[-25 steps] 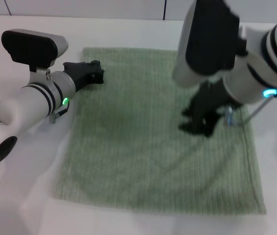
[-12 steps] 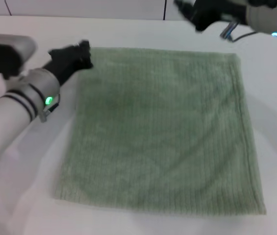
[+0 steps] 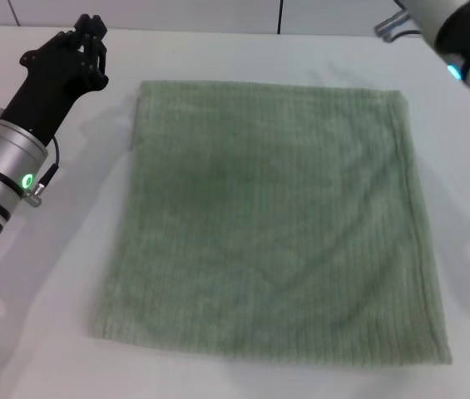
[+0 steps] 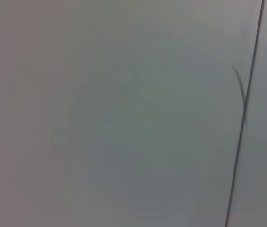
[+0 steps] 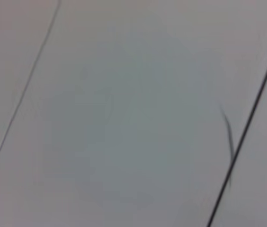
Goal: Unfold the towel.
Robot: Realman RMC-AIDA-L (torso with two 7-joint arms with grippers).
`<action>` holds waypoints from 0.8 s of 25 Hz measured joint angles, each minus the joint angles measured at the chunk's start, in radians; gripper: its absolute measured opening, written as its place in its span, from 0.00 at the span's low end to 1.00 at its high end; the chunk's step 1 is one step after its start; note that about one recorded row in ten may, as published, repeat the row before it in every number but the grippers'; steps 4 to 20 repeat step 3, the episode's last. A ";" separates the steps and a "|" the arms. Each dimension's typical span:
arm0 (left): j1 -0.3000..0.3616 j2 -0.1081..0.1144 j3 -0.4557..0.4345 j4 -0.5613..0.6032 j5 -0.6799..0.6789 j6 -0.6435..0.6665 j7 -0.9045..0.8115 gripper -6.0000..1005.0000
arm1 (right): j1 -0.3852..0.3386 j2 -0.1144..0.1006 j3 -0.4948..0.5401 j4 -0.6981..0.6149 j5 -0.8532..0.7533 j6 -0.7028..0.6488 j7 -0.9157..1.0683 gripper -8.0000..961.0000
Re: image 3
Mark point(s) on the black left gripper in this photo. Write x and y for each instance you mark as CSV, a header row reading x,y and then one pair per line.
x,y
49,87

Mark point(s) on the green terry towel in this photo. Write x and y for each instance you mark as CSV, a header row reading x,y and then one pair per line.
x,y
268,216

